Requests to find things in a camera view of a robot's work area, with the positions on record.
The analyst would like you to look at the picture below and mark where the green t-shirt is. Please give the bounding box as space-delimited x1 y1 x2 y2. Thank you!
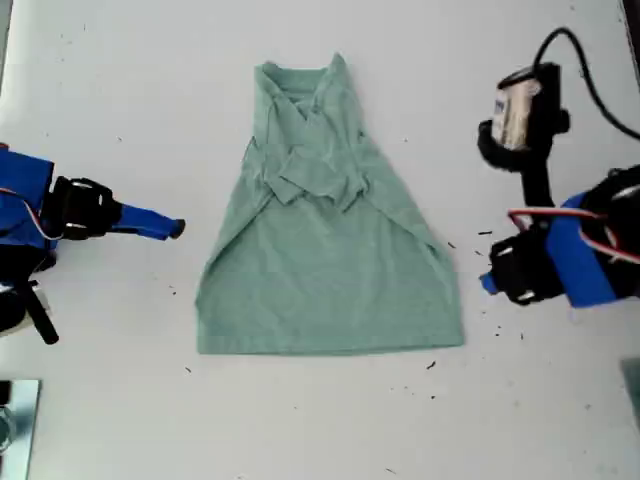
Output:
195 51 466 357

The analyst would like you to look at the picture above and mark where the arm red white wire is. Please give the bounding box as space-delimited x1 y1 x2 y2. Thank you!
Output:
507 205 640 265
0 185 67 242

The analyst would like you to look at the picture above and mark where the camera black stalk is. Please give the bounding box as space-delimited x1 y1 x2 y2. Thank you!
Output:
476 119 557 207
22 279 60 346

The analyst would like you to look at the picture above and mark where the camera black cable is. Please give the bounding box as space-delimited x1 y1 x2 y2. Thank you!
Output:
531 27 640 142

